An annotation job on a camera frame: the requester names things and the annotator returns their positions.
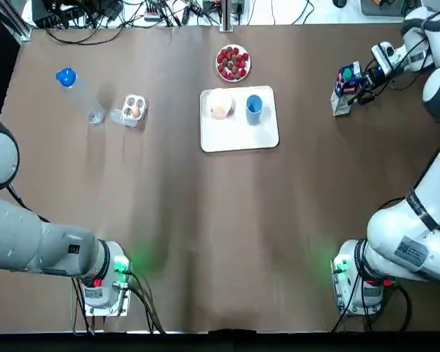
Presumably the black cable loop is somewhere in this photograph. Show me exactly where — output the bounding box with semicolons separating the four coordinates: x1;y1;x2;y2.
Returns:
45;27;114;47

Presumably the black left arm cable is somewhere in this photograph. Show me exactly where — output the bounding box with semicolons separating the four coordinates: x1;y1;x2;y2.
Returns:
71;269;166;334

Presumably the blue white milk carton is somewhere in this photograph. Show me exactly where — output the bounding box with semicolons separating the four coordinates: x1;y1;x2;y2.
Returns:
329;61;366;117

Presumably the aluminium middle post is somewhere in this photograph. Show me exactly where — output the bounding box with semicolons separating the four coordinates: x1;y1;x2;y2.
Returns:
219;0;234;32

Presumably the red strawberries heap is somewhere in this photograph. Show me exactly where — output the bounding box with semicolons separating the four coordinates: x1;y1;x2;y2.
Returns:
217;45;250;81

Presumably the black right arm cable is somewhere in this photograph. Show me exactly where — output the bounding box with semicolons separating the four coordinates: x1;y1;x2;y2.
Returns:
331;271;414;333

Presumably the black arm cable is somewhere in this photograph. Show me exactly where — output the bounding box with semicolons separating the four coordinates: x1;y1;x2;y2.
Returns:
71;269;166;334
331;271;414;333

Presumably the clear bottle blue cap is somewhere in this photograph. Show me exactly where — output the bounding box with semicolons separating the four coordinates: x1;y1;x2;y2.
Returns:
55;67;106;126

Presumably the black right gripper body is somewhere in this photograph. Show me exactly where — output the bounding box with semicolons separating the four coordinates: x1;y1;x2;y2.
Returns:
364;65;388;91

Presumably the blue cup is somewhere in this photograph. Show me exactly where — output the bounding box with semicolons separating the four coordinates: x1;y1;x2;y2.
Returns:
245;94;263;125

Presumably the aluminium corner post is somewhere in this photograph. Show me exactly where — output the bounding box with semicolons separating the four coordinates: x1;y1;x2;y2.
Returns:
7;0;32;41

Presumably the clear plastic egg carton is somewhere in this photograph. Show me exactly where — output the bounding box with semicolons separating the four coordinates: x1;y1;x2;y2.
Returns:
109;94;150;128

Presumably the pale round plate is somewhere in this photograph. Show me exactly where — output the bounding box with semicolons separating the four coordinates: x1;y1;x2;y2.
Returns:
215;44;252;83

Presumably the white rectangular tray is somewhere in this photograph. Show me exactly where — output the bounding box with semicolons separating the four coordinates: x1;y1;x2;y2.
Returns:
199;85;280;153

